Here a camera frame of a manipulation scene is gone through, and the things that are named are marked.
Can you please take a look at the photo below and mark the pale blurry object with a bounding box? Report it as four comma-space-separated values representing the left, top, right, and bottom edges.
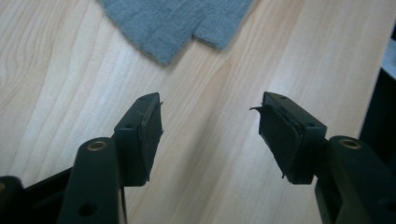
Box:
380, 36, 396, 79

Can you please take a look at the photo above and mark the grey and pink knit sock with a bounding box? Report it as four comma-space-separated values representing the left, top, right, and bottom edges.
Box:
98, 0, 255, 65

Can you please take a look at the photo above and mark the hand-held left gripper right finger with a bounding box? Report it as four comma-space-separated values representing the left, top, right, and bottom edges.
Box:
249, 91, 328, 185

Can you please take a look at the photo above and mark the dark blurry object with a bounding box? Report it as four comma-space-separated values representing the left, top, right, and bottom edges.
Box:
359, 18, 396, 171

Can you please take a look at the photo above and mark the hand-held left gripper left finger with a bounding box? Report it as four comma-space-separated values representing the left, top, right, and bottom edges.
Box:
113, 91, 164, 188

